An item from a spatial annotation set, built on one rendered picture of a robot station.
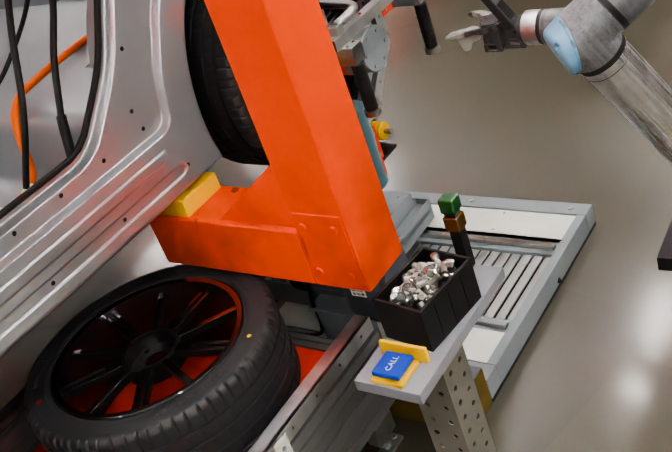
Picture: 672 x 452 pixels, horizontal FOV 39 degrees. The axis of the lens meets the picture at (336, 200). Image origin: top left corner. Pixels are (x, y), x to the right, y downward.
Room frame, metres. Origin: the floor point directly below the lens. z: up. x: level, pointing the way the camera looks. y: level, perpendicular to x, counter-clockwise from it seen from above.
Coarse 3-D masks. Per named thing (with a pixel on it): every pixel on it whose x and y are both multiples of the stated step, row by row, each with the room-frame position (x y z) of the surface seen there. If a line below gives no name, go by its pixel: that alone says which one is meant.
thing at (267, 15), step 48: (240, 0) 1.83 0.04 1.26; (288, 0) 1.84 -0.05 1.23; (240, 48) 1.86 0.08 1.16; (288, 48) 1.80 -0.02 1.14; (288, 96) 1.81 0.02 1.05; (336, 96) 1.87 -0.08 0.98; (288, 144) 1.84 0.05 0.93; (336, 144) 1.83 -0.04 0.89; (288, 192) 1.88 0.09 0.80; (336, 192) 1.79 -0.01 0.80; (336, 240) 1.81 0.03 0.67; (384, 240) 1.86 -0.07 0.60
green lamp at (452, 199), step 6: (444, 192) 1.87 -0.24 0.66; (450, 192) 1.86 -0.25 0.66; (444, 198) 1.84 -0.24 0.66; (450, 198) 1.83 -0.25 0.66; (456, 198) 1.83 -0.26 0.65; (438, 204) 1.84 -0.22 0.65; (444, 204) 1.83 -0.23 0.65; (450, 204) 1.82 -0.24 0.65; (456, 204) 1.83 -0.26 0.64; (444, 210) 1.83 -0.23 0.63; (450, 210) 1.82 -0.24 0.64; (456, 210) 1.82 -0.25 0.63
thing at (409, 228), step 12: (420, 204) 2.69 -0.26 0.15; (408, 216) 2.64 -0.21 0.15; (420, 216) 2.61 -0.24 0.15; (432, 216) 2.66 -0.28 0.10; (396, 228) 2.60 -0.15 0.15; (408, 228) 2.56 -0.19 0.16; (420, 228) 2.60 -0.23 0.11; (408, 240) 2.54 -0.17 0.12; (276, 288) 2.51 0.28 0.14; (288, 288) 2.48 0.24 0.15; (288, 300) 2.49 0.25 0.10; (300, 300) 2.46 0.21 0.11
